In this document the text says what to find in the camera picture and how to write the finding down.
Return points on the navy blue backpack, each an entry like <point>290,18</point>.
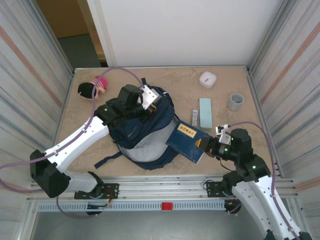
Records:
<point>162,120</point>

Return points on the navy book with yellow label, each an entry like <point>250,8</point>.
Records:
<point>185,142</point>

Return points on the small silver rectangular item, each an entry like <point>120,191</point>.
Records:
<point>195,117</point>

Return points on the light teal pencil case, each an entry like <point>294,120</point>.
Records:
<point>205,112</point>

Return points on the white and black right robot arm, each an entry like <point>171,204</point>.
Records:
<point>257,200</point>

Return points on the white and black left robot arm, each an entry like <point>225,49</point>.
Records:
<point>82,135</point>

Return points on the plush doll with pink hat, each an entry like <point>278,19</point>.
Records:
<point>87,91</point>

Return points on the grey cup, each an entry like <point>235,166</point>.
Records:
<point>235,102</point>

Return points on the small white square container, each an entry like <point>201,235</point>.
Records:
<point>208,79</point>

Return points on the corrugated plastic side panel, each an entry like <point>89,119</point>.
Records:
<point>20,87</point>
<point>295,75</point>

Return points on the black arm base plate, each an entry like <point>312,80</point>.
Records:
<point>212,187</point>
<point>112,187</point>

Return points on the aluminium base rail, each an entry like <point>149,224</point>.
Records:
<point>162,185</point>

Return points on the red block on duct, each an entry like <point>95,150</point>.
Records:
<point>167,206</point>

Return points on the light wooden door frame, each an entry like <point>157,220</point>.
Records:
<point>91,27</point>

